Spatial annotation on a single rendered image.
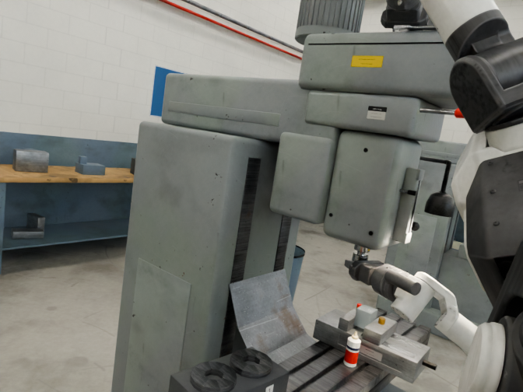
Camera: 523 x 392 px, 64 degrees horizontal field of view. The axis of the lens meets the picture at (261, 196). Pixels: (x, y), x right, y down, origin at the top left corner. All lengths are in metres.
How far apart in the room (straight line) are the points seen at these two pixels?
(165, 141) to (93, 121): 3.90
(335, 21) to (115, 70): 4.39
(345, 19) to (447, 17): 0.61
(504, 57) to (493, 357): 0.43
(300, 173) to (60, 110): 4.19
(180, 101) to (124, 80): 3.95
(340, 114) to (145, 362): 1.15
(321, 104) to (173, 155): 0.55
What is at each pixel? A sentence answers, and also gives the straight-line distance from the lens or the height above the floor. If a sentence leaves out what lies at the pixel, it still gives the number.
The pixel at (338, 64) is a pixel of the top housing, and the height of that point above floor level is 1.80.
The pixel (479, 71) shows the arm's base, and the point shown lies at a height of 1.72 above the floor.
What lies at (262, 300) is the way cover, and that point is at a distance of 1.56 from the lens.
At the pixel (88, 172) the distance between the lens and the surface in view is 4.72.
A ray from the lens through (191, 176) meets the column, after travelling 1.43.
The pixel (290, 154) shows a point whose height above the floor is 1.53.
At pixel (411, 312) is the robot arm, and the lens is 1.14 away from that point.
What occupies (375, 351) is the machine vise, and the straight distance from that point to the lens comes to 1.47.
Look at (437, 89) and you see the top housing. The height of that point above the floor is 1.75.
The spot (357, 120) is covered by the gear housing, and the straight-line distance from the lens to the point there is 1.19.
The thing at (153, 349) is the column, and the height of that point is 0.74.
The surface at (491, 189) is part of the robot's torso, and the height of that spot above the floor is 1.55.
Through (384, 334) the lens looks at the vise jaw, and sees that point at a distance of 1.46.
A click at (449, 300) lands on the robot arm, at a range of 1.16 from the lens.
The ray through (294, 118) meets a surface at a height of 1.64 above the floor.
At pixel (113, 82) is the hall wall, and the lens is 5.52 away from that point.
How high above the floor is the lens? 1.59
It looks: 9 degrees down
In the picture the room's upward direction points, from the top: 9 degrees clockwise
